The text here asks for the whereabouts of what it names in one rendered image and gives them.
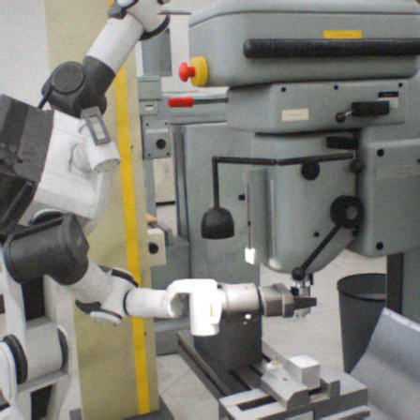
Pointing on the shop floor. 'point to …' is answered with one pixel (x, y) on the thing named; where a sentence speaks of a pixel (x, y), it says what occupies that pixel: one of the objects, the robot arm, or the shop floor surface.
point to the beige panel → (112, 235)
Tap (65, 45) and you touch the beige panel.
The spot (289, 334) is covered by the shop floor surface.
